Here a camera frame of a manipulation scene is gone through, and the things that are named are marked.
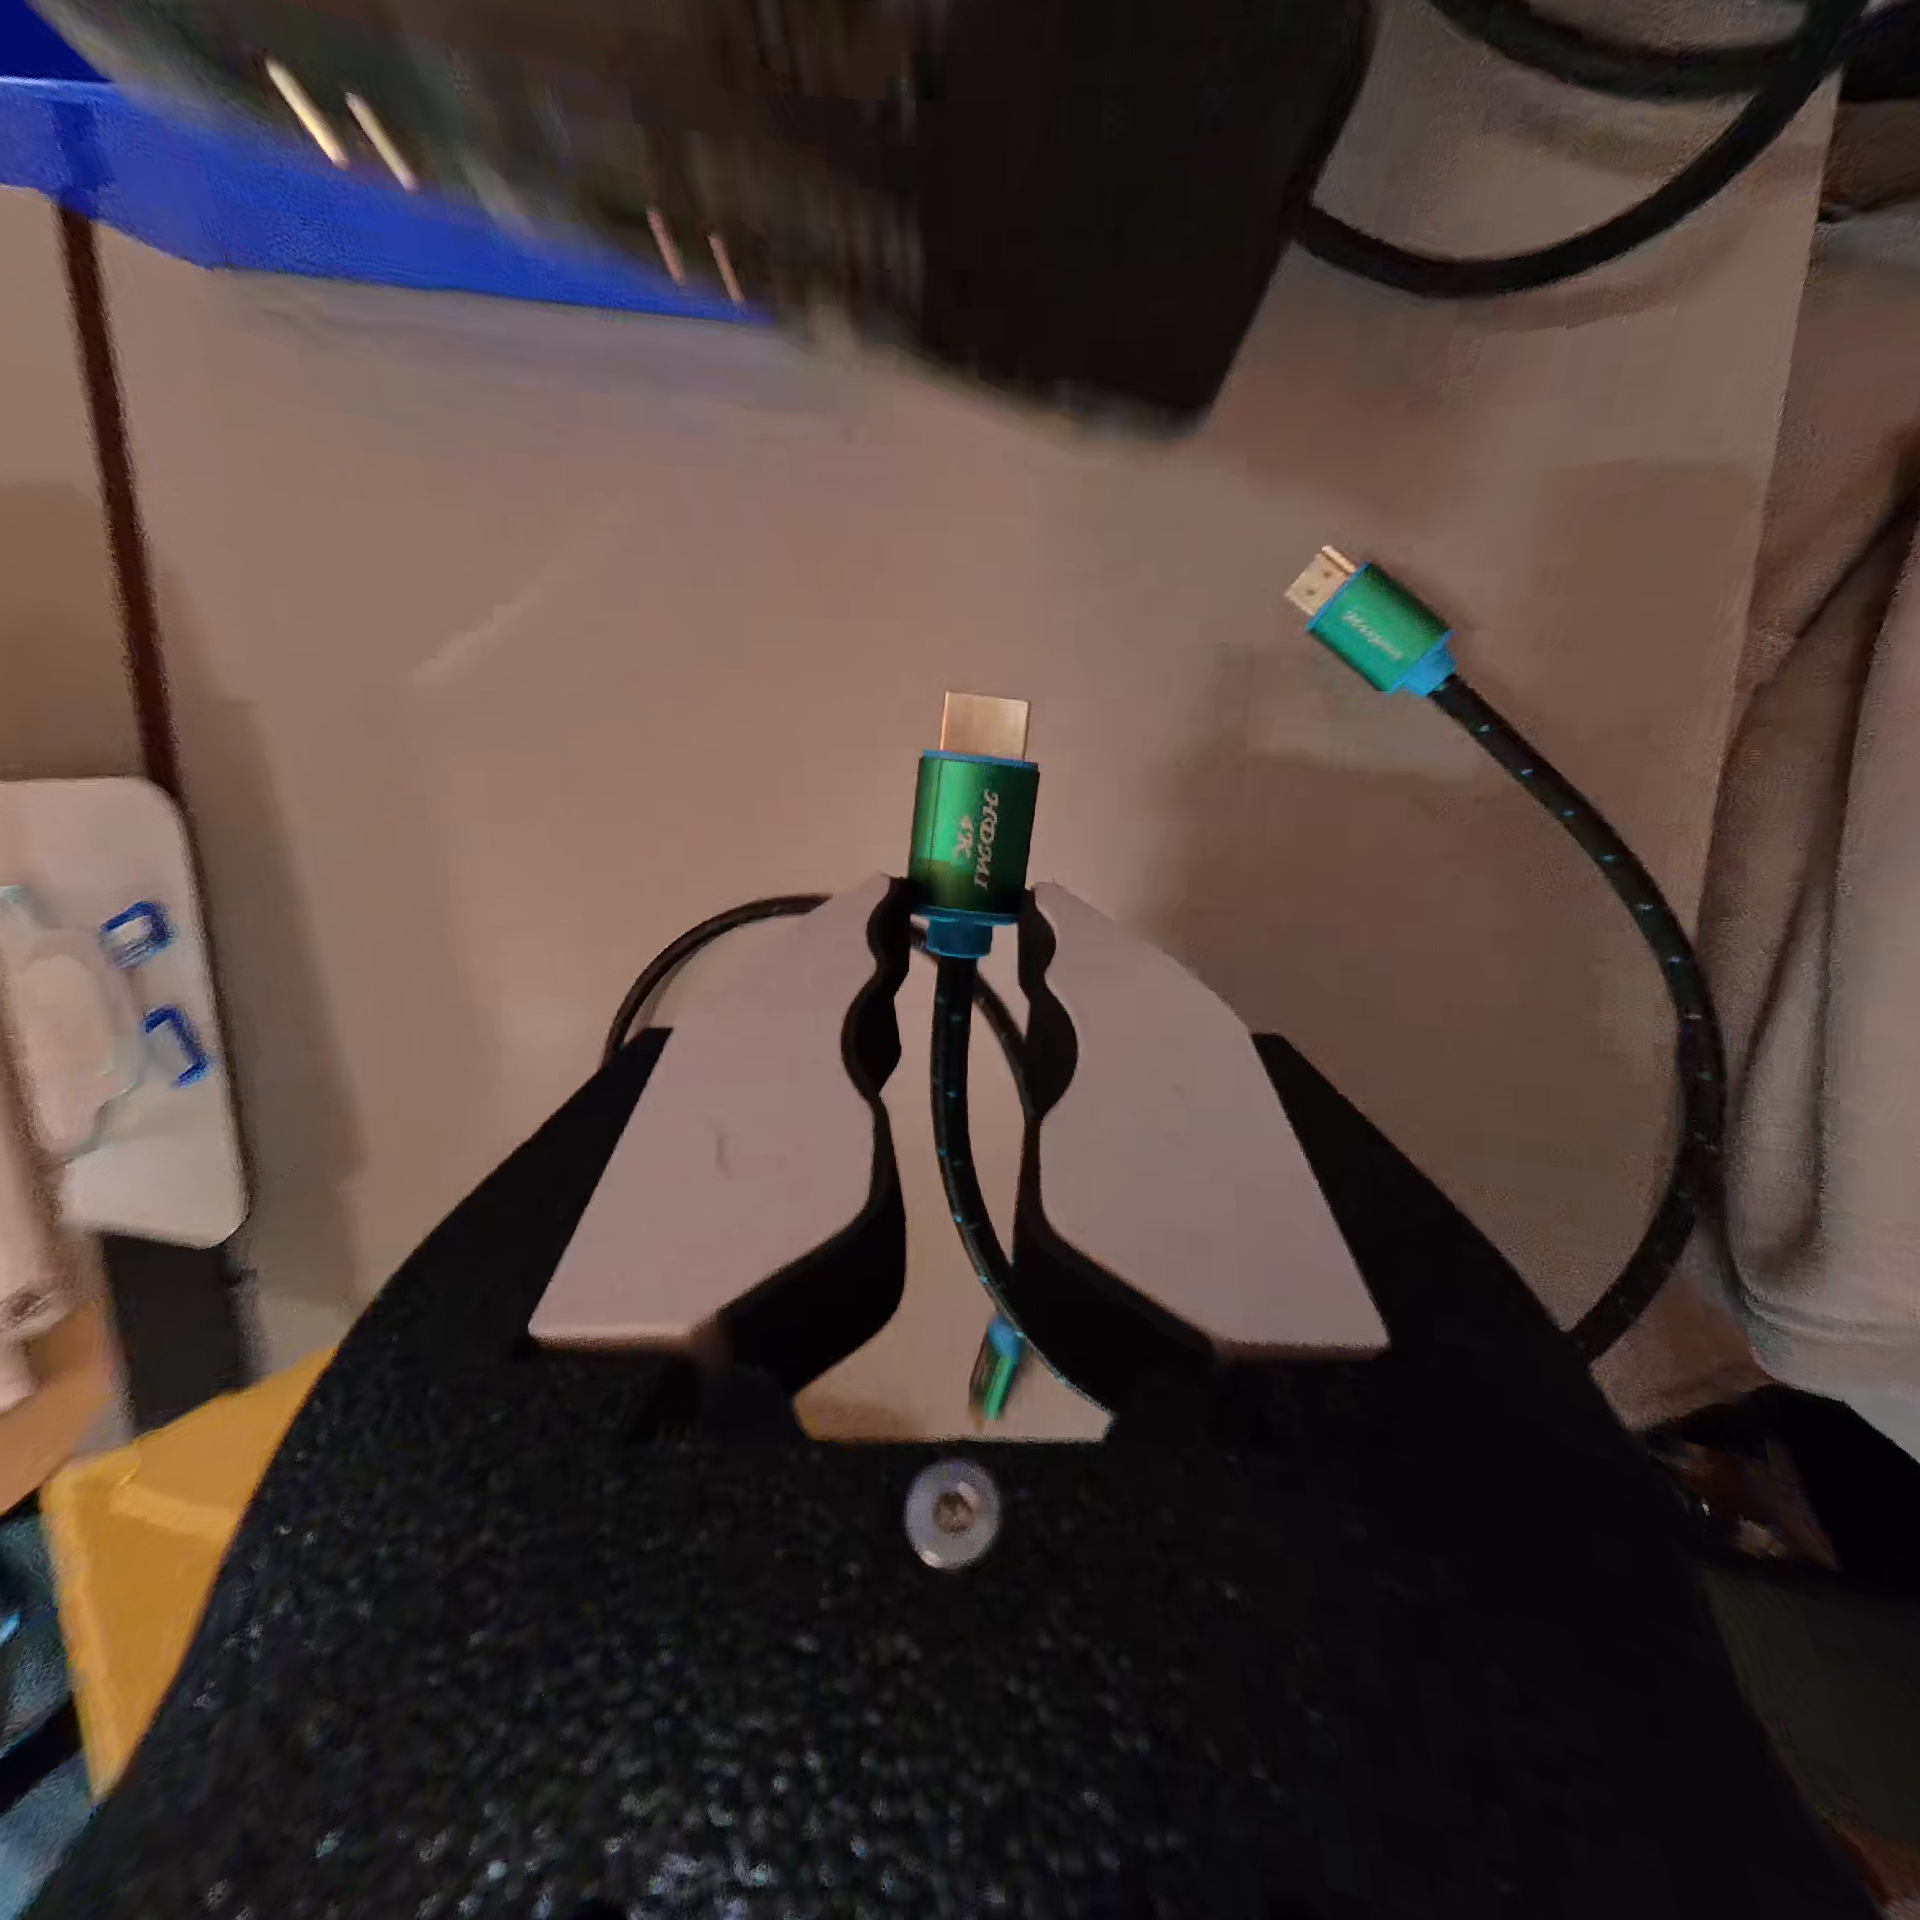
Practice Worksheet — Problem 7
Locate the yellow plastic bin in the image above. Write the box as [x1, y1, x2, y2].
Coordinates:
[40, 1350, 337, 1795]

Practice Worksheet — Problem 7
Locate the white stand base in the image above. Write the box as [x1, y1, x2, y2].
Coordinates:
[0, 778, 248, 1250]

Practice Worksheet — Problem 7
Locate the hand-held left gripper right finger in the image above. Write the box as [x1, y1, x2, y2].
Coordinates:
[1011, 879, 1389, 1359]

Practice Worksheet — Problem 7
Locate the black switch box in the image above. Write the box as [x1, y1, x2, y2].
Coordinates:
[899, 0, 1373, 436]

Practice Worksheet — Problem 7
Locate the blue plastic bin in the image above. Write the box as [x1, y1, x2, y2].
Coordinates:
[0, 76, 767, 324]

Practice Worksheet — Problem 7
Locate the green plug braided cable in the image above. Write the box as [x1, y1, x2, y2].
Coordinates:
[598, 897, 1038, 1423]
[902, 545, 1727, 1397]

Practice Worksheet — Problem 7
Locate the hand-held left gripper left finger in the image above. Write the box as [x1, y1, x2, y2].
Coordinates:
[525, 874, 914, 1354]

